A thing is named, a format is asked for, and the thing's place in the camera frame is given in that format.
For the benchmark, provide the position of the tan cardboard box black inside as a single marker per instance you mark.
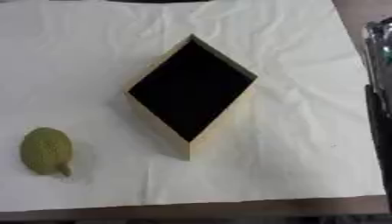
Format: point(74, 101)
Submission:
point(191, 93)

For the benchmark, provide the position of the green toy fruit with stem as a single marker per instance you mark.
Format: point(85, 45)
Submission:
point(46, 150)

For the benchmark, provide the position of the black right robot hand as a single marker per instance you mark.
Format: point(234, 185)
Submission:
point(382, 131)

